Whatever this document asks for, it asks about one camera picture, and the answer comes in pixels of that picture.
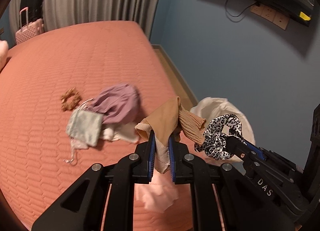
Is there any leopard print scrunchie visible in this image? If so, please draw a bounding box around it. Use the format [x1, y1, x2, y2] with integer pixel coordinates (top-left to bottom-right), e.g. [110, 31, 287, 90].
[194, 114, 244, 161]

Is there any pink cloth piece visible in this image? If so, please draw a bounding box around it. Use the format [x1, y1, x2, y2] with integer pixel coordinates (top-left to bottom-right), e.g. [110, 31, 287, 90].
[135, 170, 179, 213]

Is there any white red patterned sock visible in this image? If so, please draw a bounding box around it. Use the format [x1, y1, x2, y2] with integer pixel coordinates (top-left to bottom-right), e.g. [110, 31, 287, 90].
[99, 122, 139, 143]

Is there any beige stocking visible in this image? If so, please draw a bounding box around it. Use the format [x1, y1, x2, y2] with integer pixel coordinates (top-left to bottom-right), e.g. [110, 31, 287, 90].
[135, 96, 206, 174]

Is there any purple cloth pouch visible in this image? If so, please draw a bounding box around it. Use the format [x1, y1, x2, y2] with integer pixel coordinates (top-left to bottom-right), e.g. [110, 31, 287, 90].
[87, 83, 141, 124]

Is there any grey drawstring pouch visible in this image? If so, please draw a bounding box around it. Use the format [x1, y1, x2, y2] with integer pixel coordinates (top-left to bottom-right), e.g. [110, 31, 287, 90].
[66, 109, 103, 146]

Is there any white lined trash bin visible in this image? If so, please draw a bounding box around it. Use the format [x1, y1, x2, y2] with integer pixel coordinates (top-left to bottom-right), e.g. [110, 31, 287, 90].
[190, 96, 256, 164]

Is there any pink white striped cloth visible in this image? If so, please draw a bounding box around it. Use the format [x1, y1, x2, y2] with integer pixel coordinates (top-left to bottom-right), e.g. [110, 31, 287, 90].
[63, 138, 88, 164]

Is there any brown scrunchie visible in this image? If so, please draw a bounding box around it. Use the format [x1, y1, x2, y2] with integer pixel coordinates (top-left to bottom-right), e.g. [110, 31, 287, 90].
[60, 88, 82, 111]

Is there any salmon quilted bed mattress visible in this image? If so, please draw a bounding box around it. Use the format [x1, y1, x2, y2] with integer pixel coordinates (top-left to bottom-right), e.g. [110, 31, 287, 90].
[1, 21, 175, 228]

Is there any pink suitcase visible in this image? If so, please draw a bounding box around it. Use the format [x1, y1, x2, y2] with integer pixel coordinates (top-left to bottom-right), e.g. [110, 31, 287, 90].
[15, 7, 44, 44]

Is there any black suitcase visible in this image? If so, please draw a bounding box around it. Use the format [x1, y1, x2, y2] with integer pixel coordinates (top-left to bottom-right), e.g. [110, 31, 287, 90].
[20, 0, 43, 23]

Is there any beige wall socket panel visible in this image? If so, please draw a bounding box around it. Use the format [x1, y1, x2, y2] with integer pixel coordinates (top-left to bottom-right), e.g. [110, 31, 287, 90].
[250, 4, 290, 30]

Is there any black power cable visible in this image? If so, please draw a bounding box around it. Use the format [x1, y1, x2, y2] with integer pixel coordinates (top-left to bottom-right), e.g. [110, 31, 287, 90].
[224, 0, 257, 18]

